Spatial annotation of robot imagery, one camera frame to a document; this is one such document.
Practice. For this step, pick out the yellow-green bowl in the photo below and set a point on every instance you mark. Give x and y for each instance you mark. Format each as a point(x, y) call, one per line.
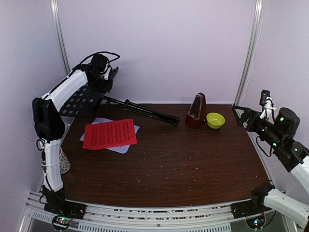
point(215, 120)

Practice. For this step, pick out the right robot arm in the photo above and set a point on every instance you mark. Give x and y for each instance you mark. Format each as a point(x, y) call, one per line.
point(292, 154)

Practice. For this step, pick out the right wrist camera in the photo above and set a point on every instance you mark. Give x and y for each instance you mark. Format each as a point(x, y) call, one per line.
point(263, 97)

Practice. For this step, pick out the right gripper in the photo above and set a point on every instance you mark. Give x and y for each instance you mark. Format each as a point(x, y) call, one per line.
point(252, 115)

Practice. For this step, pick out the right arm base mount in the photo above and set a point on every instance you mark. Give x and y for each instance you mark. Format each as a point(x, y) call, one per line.
point(253, 211)

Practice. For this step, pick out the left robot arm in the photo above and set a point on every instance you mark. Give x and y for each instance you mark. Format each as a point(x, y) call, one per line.
point(49, 125)

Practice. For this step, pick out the black music stand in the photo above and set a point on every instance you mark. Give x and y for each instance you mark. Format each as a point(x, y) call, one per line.
point(135, 111)

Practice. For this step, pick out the red sheet music page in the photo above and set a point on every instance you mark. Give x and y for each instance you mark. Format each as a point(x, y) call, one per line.
point(109, 134)

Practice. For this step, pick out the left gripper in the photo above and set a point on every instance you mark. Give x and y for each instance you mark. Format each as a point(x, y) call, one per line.
point(107, 89)

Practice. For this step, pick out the patterned white mug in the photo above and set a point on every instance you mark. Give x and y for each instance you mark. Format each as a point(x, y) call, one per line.
point(64, 163)

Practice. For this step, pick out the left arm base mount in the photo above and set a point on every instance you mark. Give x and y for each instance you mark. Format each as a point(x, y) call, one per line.
point(65, 211)

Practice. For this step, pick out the brown wooden metronome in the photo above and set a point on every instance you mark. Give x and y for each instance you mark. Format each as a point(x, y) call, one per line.
point(196, 116)

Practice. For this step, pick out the aluminium front frame rail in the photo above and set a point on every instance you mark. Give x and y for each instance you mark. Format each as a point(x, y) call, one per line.
point(203, 218)

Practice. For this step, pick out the left aluminium corner post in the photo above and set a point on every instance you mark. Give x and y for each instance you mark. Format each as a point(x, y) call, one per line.
point(59, 32)

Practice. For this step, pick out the white sheet music page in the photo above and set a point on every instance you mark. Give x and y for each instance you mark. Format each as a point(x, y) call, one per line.
point(120, 147)

